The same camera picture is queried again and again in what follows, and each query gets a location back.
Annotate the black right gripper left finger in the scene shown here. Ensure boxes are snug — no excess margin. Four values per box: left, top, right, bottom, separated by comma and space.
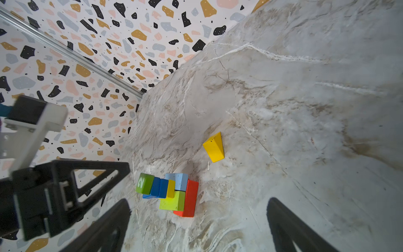
62, 199, 131, 252

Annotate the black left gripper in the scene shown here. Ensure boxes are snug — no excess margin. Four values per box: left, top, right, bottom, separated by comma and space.
1, 159, 130, 240

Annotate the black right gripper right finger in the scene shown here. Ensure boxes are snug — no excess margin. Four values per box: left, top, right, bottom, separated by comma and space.
267, 197, 337, 252

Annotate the blue number cube nine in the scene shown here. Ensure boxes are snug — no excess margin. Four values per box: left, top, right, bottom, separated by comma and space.
142, 176, 161, 199

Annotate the green number cube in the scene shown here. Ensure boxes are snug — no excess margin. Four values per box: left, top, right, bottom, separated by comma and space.
135, 173, 155, 195

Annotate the lime green rectangular block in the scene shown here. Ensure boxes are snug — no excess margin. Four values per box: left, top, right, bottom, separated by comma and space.
159, 191, 186, 212

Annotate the light blue rectangular block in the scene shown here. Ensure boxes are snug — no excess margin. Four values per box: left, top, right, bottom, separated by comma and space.
164, 173, 188, 192

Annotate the yellow wood cube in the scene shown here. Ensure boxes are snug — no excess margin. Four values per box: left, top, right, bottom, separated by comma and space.
166, 180, 175, 198

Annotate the blue number cube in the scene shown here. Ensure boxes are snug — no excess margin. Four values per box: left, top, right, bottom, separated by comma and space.
157, 178, 169, 199

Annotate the yellow triangular wood block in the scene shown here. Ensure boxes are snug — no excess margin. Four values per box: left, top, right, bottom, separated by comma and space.
203, 132, 225, 163

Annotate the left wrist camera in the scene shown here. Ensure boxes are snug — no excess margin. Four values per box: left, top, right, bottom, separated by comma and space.
1, 95, 68, 174

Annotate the aluminium left corner post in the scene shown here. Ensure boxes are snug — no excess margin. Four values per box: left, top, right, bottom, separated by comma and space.
1, 7, 143, 100

